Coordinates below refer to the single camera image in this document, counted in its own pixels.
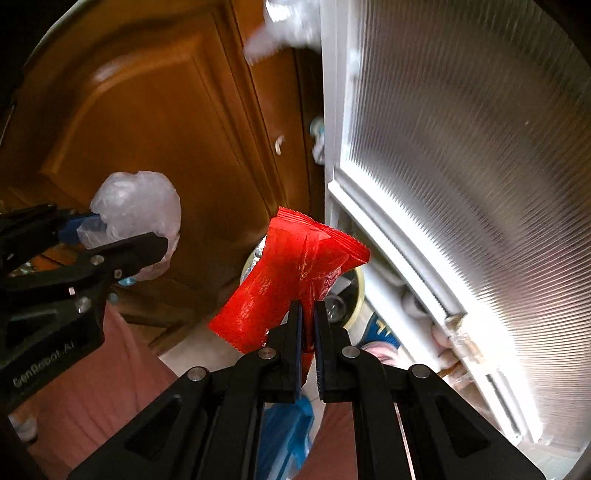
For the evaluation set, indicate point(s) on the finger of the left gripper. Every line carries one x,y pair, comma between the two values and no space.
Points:
110,263
29,232

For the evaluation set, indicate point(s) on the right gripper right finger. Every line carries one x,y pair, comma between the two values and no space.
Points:
334,369

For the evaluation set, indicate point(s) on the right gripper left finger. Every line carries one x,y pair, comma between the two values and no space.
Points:
285,370

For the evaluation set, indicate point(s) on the clear plastic bag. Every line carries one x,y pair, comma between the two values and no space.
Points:
294,24
128,205

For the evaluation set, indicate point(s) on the red snack wrapper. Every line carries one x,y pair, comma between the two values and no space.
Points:
301,260

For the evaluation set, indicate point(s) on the brown ceramic jar bin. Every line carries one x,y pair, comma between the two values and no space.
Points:
344,300

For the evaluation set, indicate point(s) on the blue slipper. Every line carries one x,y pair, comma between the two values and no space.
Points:
285,440

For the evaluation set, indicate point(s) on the brown wooden cabinet door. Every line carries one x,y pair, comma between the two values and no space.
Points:
90,88

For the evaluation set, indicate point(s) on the hanging clear plastic bag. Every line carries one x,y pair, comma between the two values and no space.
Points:
294,24

